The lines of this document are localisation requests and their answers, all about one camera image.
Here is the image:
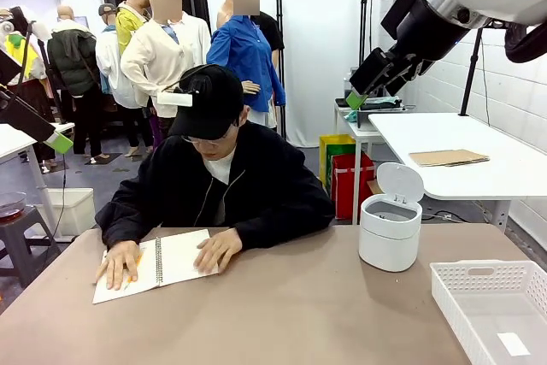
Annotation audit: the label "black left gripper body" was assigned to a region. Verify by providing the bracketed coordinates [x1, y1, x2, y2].
[0, 46, 22, 86]

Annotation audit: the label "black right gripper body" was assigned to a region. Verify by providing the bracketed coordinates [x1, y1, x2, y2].
[379, 0, 472, 62]

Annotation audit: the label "orange pencil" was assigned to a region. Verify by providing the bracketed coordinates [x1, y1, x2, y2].
[125, 252, 144, 290]

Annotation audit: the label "white spiral notebook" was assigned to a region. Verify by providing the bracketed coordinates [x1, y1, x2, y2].
[92, 228, 220, 305]

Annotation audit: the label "person left forearm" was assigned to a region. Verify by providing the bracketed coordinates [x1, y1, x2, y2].
[230, 204, 336, 251]

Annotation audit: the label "person right forearm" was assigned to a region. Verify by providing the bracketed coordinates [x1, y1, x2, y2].
[94, 204, 166, 251]

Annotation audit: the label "person right hand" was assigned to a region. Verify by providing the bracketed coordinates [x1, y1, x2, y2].
[94, 239, 142, 291]

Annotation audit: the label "person left hand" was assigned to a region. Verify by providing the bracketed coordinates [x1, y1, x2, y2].
[194, 227, 244, 276]

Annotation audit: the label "white desk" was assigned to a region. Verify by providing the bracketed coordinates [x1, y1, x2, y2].
[0, 121, 76, 240]

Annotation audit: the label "dark tray with teal contents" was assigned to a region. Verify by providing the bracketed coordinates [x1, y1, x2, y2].
[356, 95, 405, 129]

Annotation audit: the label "black double pole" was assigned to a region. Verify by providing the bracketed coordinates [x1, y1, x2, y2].
[361, 0, 376, 68]

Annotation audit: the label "black tripod stand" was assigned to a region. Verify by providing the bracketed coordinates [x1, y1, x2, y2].
[458, 26, 483, 117]

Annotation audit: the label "small white side table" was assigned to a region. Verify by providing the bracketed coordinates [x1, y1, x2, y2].
[333, 99, 418, 226]

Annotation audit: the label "large white table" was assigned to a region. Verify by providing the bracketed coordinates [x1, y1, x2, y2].
[368, 112, 547, 234]

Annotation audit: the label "yellow green bag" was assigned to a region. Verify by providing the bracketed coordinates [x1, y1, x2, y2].
[319, 133, 356, 190]

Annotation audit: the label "glass bowl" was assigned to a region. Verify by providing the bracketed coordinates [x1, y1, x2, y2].
[0, 191, 28, 224]

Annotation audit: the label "black stand pole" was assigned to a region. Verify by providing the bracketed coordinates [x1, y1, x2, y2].
[274, 0, 288, 147]

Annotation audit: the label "flat brown cardboard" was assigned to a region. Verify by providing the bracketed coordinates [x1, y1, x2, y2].
[409, 149, 491, 168]

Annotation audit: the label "white shirt mannequin grey cap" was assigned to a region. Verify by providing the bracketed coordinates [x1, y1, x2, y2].
[94, 3, 143, 157]

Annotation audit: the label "white storage crate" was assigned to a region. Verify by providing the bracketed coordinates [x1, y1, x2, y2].
[33, 187, 97, 238]

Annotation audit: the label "black t-shirt mannequin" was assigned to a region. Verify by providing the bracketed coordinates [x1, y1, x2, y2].
[255, 9, 286, 84]

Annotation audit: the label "grey plastic stool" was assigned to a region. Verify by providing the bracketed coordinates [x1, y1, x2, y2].
[0, 205, 62, 290]

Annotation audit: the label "red bag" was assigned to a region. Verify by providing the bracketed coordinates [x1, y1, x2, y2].
[331, 151, 376, 221]

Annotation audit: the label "yellow jacket mannequin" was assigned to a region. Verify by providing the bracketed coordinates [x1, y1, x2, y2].
[115, 0, 151, 57]

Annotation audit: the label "blue shirt mannequin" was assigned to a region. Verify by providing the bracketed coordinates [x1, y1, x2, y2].
[206, 0, 286, 131]

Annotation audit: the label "white cardigan mannequin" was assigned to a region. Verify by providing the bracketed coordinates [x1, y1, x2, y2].
[120, 0, 214, 121]

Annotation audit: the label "person torso black jacket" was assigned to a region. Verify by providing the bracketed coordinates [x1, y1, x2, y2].
[94, 121, 336, 251]

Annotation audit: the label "black baseball cap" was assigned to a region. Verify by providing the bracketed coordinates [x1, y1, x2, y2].
[168, 64, 245, 140]

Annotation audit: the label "person head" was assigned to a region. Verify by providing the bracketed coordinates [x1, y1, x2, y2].
[187, 104, 251, 168]

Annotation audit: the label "white lidded trash bin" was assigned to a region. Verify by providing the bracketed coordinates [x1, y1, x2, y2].
[357, 162, 426, 273]

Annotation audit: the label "white perforated plastic basket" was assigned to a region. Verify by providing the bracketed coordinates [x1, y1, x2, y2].
[429, 259, 547, 365]

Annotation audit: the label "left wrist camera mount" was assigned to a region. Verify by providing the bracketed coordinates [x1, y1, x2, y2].
[0, 5, 53, 42]

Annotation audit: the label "thin black hanging cable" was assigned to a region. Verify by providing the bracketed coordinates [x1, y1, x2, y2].
[42, 153, 68, 263]

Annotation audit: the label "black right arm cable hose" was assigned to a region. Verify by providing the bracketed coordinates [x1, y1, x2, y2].
[503, 21, 547, 65]

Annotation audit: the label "white head camera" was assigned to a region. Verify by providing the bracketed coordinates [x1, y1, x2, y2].
[156, 74, 202, 109]

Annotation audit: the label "thin frame glasses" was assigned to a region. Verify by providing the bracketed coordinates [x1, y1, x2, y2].
[181, 132, 234, 146]

